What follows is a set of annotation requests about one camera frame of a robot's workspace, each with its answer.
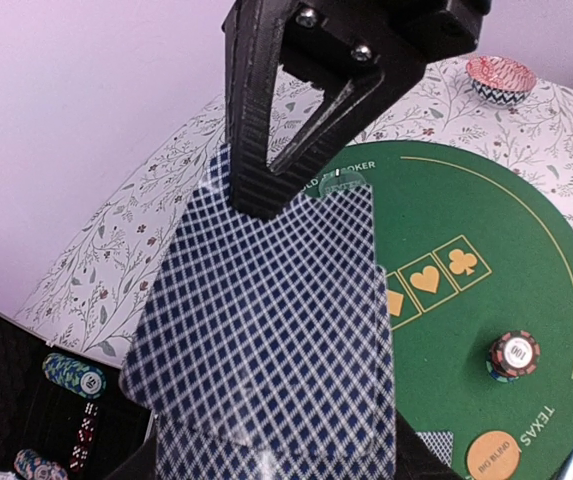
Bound red patterned small bowl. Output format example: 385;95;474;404
466;56;537;107

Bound aluminium poker chip case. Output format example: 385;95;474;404
0;317;150;479

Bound round green poker mat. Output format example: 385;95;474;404
331;141;573;479

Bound floral patterned table cover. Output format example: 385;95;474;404
14;59;573;366

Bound green poker chip stack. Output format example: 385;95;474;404
42;353;107;400

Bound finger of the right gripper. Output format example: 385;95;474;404
223;1;296;220

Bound orange big blind button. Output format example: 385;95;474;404
466;430;521;480

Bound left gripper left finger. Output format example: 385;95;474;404
106;442;156;480

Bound blue poker chip stack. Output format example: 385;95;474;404
13;449;69;480

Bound red black poker chip stack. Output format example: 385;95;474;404
486;330;541;383

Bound dealt card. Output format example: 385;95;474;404
417;431;454;467

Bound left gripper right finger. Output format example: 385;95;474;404
394;414;459;480

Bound red dice row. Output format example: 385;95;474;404
69;402;99;474

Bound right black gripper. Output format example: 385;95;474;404
271;1;491;195

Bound blue playing card deck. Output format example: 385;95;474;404
120;151;396;479

